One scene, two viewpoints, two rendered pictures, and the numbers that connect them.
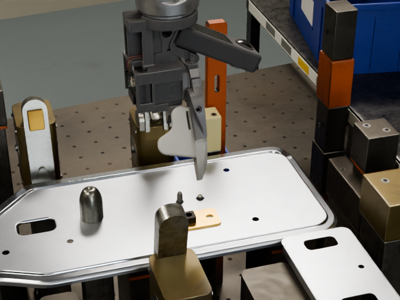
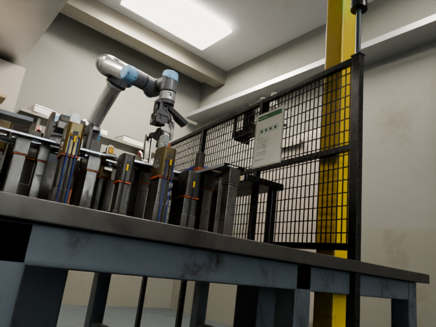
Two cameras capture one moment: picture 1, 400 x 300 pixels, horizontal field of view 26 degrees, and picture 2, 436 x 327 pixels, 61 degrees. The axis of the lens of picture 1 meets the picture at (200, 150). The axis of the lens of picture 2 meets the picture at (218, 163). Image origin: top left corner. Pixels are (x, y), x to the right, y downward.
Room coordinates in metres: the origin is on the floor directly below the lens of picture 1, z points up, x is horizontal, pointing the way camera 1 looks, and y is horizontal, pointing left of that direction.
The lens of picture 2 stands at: (-0.64, 0.19, 0.62)
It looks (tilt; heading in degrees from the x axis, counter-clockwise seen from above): 15 degrees up; 345
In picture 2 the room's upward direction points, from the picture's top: 7 degrees clockwise
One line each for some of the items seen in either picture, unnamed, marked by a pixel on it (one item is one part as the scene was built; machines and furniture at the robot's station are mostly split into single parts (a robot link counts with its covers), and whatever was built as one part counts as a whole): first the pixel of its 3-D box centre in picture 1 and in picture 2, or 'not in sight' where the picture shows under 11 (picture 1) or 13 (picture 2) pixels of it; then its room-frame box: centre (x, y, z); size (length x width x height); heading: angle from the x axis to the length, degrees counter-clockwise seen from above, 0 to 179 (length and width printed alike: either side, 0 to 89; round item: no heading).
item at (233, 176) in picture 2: not in sight; (228, 205); (0.69, -0.23, 0.84); 0.05 x 0.05 x 0.29; 17
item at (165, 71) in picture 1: (163, 56); (163, 114); (0.95, 0.04, 1.25); 0.09 x 0.08 x 0.12; 107
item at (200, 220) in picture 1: (188, 218); not in sight; (0.96, 0.02, 1.01); 0.08 x 0.04 x 0.01; 106
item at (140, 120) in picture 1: (140, 118); not in sight; (1.14, 0.09, 1.06); 0.03 x 0.01 x 0.03; 17
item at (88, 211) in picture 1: (91, 206); not in sight; (0.97, 0.15, 1.02); 0.03 x 0.03 x 0.07
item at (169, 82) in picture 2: not in sight; (169, 83); (0.96, 0.04, 1.41); 0.09 x 0.08 x 0.11; 32
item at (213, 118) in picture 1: (206, 210); not in sight; (1.15, -0.01, 0.88); 0.04 x 0.04 x 0.37; 17
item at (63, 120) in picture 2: not in sight; (59, 170); (1.10, 0.44, 0.95); 0.18 x 0.13 x 0.49; 107
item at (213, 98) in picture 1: (214, 164); not in sight; (1.19, -0.02, 0.95); 0.03 x 0.01 x 0.50; 107
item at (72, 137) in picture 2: not in sight; (64, 172); (0.71, 0.36, 0.87); 0.12 x 0.07 x 0.35; 17
